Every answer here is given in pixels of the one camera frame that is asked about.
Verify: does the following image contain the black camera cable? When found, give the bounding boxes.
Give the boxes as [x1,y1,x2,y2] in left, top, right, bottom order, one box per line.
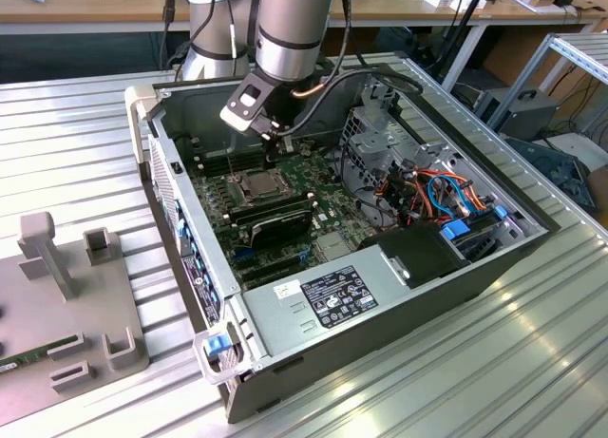
[277,0,426,138]

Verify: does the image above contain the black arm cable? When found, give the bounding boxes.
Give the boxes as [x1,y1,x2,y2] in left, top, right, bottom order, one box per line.
[158,0,175,72]

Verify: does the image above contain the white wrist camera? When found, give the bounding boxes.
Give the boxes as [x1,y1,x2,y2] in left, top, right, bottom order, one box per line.
[218,70,279,134]

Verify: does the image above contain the green RAM stick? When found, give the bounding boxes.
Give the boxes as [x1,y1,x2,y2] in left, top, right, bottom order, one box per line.
[0,333,80,375]

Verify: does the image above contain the green motherboard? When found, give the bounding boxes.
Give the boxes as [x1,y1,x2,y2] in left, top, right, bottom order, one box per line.
[182,136,386,292]

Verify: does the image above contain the grey power supply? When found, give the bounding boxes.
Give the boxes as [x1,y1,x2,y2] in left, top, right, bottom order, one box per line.
[237,245,415,363]

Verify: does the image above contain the open cardboard box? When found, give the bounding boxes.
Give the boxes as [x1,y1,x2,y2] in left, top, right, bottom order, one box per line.
[510,0,558,15]

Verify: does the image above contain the wooden desk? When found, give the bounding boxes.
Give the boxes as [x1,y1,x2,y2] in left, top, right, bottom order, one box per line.
[0,0,608,36]

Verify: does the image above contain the grey parts rack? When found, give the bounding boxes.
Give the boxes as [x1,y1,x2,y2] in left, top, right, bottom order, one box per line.
[0,211,151,416]

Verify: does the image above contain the small white box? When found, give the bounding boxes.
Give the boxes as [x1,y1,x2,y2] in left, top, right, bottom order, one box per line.
[422,0,489,12]

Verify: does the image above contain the black expansion slot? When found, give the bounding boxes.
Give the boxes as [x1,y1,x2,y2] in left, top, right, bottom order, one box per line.
[239,265,308,290]
[232,253,305,274]

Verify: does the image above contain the silver drive cage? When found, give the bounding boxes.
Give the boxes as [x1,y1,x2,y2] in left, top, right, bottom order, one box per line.
[337,69,469,206]

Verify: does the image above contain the orange wire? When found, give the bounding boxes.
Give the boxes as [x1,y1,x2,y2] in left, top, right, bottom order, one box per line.
[374,169,493,225]

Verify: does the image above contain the blue disk carrier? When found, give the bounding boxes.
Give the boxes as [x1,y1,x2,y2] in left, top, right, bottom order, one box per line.
[439,221,471,243]

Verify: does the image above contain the black equipment box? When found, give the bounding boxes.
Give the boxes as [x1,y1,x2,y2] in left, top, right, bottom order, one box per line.
[496,88,562,143]

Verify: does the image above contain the grey open PC case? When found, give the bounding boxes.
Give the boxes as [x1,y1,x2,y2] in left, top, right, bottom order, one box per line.
[123,57,564,425]

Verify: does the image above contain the black RAM slot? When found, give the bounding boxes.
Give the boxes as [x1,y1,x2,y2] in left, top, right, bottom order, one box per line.
[192,143,265,158]
[198,155,265,171]
[221,194,313,219]
[194,148,265,164]
[231,202,315,226]
[201,161,266,177]

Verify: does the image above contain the blue wire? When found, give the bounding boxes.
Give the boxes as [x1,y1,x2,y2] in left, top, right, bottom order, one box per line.
[425,171,479,219]

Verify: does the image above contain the silver chipset heat sink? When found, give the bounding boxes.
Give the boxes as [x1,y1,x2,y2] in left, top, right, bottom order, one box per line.
[315,232,351,262]

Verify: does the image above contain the silver CPU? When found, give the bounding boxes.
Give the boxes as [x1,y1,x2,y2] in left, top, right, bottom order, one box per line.
[246,173,282,196]

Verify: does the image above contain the black plastic shroud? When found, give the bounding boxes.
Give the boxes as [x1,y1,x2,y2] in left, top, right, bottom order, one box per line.
[358,221,472,291]

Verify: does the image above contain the black graphics card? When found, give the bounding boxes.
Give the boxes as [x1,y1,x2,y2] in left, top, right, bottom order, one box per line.
[246,211,315,252]

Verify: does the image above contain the dark teal crate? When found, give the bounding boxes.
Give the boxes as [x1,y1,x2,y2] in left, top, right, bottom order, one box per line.
[503,136,600,217]

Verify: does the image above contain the black wire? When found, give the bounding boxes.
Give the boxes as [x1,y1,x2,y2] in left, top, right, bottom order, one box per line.
[332,145,398,228]

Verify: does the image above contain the aluminium profile frame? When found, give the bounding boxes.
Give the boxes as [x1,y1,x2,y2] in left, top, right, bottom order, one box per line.
[486,31,608,133]

